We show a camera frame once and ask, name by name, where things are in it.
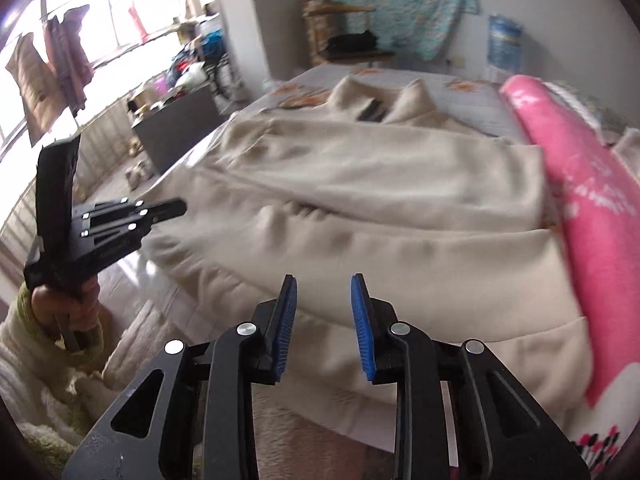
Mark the lace-edged pillow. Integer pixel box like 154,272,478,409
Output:
545,80,616,131

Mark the hanging brown jacket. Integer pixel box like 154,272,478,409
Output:
5,32,61,146

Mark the black bag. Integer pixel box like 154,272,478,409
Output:
325,31,378,53

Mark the teal floral wall cloth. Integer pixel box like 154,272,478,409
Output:
300,0,481,61

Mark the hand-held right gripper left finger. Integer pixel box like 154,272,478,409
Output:
62,274,298,480

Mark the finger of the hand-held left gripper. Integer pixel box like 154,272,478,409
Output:
72,198,188,223
80,217,161,239

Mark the person's left hand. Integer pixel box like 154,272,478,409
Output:
30,280,101,351

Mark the wooden chair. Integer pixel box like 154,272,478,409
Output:
302,0,396,68

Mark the blue bag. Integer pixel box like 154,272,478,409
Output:
202,30,226,56

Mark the blue water bottle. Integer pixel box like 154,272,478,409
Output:
487,12,523,73

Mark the beige zip jacket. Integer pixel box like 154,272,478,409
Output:
142,77,596,456

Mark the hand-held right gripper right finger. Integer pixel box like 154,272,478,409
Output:
350,273,591,480

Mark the grey cabinet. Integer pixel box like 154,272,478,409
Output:
132,82,226,176

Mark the pink floral blanket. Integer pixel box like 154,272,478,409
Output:
500,75,640,480

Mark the hanging red garment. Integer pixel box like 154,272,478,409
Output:
127,0,151,43

